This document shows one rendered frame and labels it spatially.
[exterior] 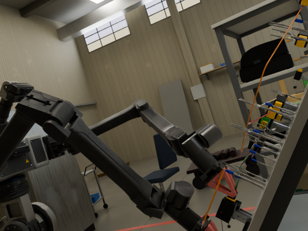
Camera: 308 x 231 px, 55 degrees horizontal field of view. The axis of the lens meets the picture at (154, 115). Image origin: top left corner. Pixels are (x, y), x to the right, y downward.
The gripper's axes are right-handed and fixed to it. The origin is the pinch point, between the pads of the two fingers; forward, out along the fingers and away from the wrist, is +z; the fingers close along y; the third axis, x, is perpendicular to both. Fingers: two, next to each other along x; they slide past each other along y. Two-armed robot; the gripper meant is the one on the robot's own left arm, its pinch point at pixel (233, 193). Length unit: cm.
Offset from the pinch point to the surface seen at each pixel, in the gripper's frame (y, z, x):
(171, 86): 909, -395, 95
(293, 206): 77, 25, -2
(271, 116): 46, -12, -25
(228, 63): 86, -54, -32
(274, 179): -30.5, 2.3, -13.7
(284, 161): -31.5, 1.0, -17.2
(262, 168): 99, 3, -2
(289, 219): 63, 26, 2
